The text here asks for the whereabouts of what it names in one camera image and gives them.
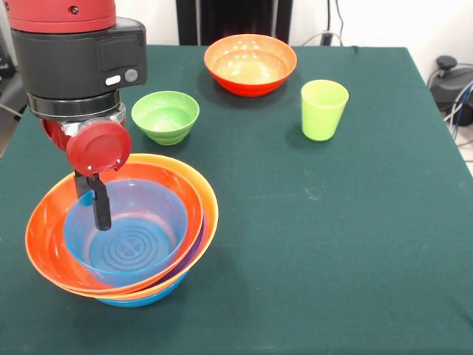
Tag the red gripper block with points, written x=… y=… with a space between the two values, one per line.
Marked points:
x=99 y=148

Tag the red plastic bowl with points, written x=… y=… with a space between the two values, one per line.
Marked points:
x=48 y=240
x=251 y=70

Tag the small blue plastic bowl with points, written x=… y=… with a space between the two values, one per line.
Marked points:
x=133 y=251

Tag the green plastic bowl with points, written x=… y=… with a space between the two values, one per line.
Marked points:
x=164 y=118

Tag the purple plastic bowl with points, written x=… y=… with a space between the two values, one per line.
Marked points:
x=196 y=244

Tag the medium blue plastic bowl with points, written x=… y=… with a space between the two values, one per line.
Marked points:
x=148 y=297

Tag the large orange plastic bowl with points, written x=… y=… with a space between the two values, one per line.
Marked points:
x=208 y=199

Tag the green plastic cup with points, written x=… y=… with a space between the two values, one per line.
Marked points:
x=323 y=114

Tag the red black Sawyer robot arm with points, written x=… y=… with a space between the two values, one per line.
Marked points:
x=74 y=55

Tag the dark green tablecloth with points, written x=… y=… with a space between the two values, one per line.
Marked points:
x=332 y=296

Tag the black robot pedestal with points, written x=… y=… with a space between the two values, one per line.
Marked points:
x=236 y=18

